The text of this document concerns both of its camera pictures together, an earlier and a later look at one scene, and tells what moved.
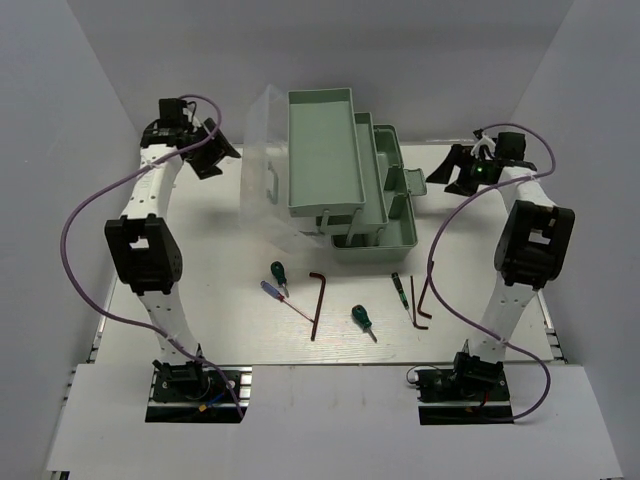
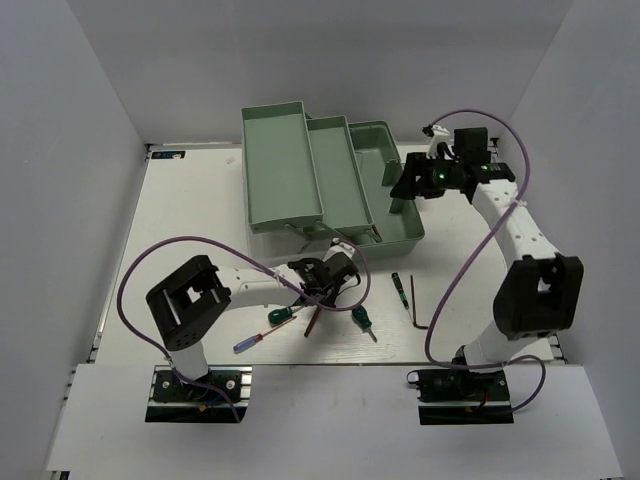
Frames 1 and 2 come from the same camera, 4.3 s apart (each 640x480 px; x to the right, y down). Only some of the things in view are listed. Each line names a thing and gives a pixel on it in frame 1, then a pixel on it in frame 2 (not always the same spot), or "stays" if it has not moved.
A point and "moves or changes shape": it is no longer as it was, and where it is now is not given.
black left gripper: x=218 y=147 → x=332 y=296
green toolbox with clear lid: x=316 y=174 moves or changes shape
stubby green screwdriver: x=277 y=271 moves or changes shape
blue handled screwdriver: x=274 y=293 moves or changes shape
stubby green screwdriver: x=360 y=315 stays
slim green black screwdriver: x=401 y=291 stays
